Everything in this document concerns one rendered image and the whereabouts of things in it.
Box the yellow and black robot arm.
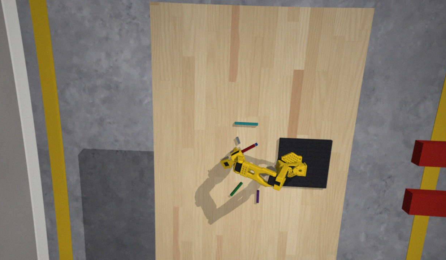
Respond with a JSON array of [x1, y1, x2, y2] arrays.
[[233, 152, 306, 191]]

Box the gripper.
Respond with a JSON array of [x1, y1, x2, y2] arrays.
[[220, 148, 245, 169]]

